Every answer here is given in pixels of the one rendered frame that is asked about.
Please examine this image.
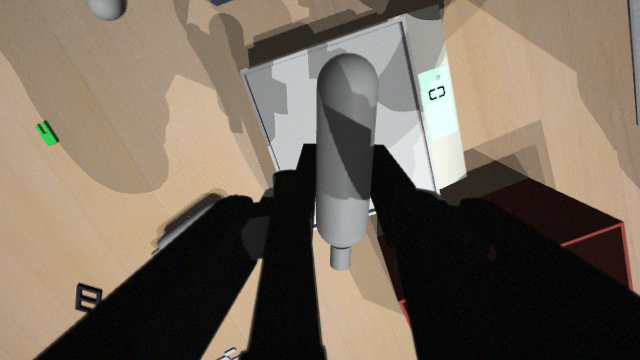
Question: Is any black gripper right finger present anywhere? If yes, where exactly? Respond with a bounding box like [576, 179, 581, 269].
[370, 144, 640, 360]

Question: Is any green u-shaped clip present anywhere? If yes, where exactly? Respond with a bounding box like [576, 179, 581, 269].
[35, 121, 60, 146]

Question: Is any dark red open box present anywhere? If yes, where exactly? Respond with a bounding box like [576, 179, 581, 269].
[377, 178, 633, 329]

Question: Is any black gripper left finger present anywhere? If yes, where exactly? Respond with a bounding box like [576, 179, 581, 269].
[33, 143, 327, 360]

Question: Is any grey open-end spanner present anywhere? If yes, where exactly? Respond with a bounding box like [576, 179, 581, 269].
[218, 347, 239, 360]

